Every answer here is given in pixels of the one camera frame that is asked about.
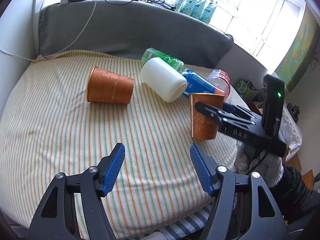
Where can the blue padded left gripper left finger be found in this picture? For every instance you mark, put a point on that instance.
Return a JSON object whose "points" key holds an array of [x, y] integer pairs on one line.
{"points": [[55, 216]]}

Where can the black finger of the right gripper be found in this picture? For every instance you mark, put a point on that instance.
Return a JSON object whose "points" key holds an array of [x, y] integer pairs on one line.
{"points": [[210, 111]]}

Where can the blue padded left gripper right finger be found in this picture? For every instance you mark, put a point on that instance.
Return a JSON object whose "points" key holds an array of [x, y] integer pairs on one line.
{"points": [[244, 207]]}

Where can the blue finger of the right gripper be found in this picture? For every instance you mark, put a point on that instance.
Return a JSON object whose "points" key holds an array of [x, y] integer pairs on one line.
{"points": [[238, 111]]}

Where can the brown paper cup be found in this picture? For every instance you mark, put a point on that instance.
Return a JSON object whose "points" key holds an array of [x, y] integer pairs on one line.
{"points": [[203, 127], [109, 87]]}

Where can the white plastic cup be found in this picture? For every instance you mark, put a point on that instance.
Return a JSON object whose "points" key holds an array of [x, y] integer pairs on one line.
{"points": [[164, 80]]}

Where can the brown paper cup lying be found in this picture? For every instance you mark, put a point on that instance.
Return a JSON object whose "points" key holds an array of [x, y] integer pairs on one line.
{"points": [[109, 87]]}

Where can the green white box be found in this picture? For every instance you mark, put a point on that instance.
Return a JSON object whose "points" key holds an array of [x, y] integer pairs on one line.
{"points": [[246, 90]]}

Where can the red label plastic bottle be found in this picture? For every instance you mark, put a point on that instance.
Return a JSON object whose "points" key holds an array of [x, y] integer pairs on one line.
{"points": [[221, 80]]}

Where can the white lace cloth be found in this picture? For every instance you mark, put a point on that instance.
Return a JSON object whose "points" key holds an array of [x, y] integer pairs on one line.
{"points": [[291, 133]]}

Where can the blue snack package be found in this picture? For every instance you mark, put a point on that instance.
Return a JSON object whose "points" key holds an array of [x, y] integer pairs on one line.
{"points": [[197, 84]]}

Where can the striped seat cushion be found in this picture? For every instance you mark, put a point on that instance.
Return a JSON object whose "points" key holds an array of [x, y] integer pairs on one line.
{"points": [[48, 126]]}

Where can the green plastic bottle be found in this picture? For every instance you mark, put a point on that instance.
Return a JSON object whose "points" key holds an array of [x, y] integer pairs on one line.
{"points": [[175, 63]]}

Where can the grey backrest cushion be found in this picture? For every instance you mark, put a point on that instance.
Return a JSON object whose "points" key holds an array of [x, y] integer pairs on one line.
{"points": [[129, 30]]}

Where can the black camera box green led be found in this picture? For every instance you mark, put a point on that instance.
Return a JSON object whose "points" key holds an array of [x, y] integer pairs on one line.
{"points": [[273, 104]]}

